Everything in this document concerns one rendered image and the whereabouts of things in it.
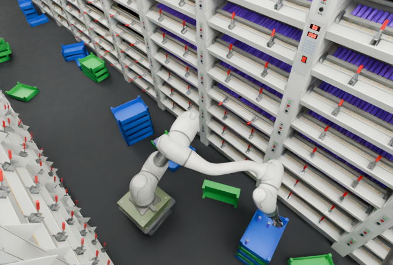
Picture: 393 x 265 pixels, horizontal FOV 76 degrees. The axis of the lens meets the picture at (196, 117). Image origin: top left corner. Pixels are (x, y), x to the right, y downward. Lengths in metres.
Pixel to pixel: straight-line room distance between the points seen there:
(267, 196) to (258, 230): 0.55
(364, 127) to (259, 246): 0.97
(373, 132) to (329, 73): 0.34
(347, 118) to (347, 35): 0.42
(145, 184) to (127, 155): 0.88
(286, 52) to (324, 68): 0.20
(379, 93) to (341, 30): 0.31
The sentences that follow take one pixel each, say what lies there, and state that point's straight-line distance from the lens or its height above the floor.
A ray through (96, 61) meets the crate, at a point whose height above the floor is 0.16.
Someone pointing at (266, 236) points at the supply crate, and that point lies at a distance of 1.89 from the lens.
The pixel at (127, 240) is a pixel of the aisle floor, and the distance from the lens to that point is 2.26.
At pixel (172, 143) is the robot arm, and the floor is 1.05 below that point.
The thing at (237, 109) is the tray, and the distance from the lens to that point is 1.87.
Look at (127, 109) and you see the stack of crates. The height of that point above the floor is 0.32.
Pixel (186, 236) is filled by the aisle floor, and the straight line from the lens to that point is 2.19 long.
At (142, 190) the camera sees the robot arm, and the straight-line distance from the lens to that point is 1.78.
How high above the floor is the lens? 2.09
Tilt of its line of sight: 48 degrees down
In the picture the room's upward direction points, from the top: 3 degrees counter-clockwise
